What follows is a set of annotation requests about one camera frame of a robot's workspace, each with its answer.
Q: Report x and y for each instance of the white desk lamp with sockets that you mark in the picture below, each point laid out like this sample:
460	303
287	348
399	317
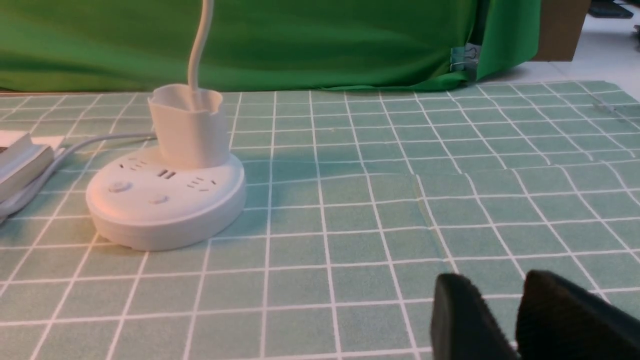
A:
186	189

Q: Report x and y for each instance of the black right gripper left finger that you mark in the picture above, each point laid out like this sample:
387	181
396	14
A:
462	327

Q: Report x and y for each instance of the green checkered tablecloth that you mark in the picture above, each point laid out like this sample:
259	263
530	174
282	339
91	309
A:
355	204

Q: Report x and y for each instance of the top white book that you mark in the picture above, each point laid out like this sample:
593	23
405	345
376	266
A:
24	158

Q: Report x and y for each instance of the metal binder clip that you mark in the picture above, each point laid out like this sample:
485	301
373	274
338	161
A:
465	58

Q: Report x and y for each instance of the green backdrop cloth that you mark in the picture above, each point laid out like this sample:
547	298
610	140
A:
260	45

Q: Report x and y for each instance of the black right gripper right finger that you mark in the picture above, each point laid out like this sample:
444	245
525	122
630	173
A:
559	320

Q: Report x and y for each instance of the brown cardboard box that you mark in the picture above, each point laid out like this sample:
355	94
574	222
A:
561	25

